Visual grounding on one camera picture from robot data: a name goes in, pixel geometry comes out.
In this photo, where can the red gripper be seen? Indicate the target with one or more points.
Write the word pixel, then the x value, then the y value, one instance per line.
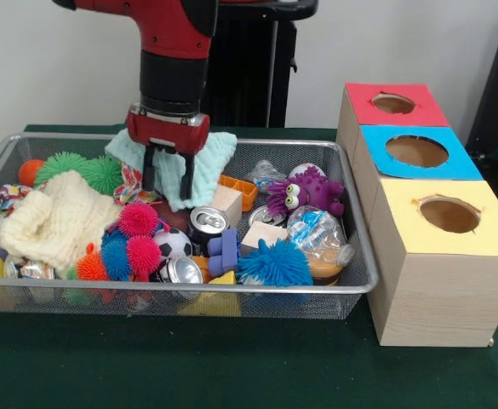
pixel 167 130

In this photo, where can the white cloth with colourful dots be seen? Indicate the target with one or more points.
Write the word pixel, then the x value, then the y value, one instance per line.
pixel 129 187

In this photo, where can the mint green waffle cloth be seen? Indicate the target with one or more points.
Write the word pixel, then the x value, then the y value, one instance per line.
pixel 214 162

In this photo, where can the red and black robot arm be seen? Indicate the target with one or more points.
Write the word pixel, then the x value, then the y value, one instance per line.
pixel 176 25

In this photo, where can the wooden box with three holes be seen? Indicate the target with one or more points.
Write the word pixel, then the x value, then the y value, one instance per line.
pixel 444 298

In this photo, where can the cream waffle cloth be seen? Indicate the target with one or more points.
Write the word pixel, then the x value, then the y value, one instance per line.
pixel 53 221

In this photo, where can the orange smooth ball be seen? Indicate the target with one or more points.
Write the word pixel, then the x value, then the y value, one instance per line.
pixel 30 171

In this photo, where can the blue spiky rubber ball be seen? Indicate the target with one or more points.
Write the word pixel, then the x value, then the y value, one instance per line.
pixel 276 264

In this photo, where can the purple spiky monster toy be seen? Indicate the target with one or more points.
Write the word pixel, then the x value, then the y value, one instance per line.
pixel 316 191

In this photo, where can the crushed clear plastic bottle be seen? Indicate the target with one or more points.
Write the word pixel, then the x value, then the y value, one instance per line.
pixel 312 230

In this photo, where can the tan toy burger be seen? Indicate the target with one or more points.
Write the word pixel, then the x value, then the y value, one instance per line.
pixel 325 270

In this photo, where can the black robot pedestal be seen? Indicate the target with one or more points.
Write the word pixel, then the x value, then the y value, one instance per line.
pixel 253 64

